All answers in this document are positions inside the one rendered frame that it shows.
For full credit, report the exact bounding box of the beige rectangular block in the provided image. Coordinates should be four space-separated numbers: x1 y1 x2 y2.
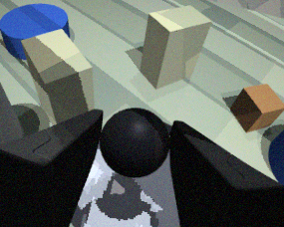
139 6 212 90
21 29 95 125

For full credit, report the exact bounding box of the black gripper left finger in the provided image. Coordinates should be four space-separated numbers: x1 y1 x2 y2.
0 109 105 227

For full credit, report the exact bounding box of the brown cube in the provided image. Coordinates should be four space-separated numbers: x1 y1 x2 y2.
230 83 284 133

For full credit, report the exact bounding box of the blue short cylinder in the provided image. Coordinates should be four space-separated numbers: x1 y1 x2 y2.
0 3 70 61
268 129 284 185

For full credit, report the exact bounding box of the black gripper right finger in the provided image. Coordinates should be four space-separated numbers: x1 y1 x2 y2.
169 120 284 227

